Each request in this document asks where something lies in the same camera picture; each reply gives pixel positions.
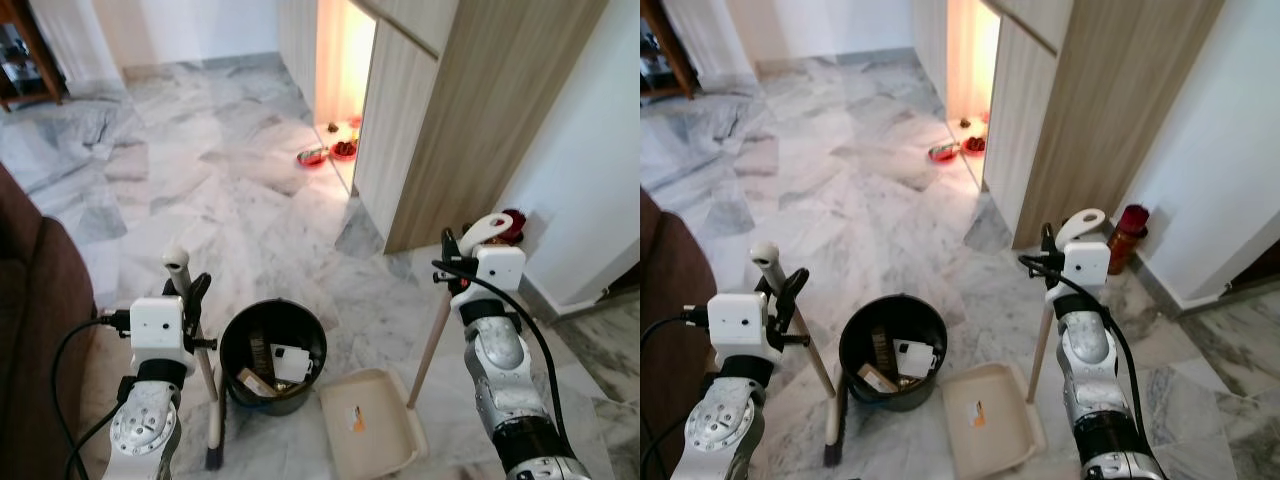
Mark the dark wooden furniture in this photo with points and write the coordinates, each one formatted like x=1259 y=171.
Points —
x=40 y=50
x=672 y=50

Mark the small white box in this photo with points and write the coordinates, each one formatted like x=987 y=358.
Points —
x=292 y=364
x=914 y=359

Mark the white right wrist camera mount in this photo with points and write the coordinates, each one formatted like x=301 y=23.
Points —
x=1087 y=265
x=500 y=268

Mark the brown sofa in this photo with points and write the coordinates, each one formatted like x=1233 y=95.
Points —
x=40 y=320
x=665 y=330

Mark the dark brown stick scrap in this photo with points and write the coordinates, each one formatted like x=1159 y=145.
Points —
x=261 y=352
x=882 y=348

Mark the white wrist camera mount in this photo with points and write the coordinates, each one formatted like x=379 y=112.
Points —
x=500 y=268
x=735 y=322
x=158 y=325
x=1087 y=265

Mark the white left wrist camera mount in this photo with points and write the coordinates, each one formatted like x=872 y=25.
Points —
x=735 y=322
x=158 y=325

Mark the light wooden cabinet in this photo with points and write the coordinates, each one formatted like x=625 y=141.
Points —
x=1090 y=110
x=470 y=120

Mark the black round waste bin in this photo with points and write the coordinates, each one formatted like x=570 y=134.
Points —
x=300 y=322
x=915 y=318

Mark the red bowl with dark filling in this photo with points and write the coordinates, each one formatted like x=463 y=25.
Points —
x=344 y=150
x=974 y=146

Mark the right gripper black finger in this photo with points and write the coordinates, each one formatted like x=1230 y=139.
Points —
x=451 y=246
x=1051 y=240

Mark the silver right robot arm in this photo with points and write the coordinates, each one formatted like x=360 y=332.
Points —
x=505 y=370
x=1090 y=360

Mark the dark red bottle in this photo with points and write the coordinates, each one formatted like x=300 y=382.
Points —
x=1125 y=240
x=518 y=222

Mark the brown cardboard scrap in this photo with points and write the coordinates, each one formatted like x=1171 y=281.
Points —
x=877 y=377
x=255 y=381

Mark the red bowl with silver inside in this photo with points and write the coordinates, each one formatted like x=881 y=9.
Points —
x=944 y=153
x=312 y=157

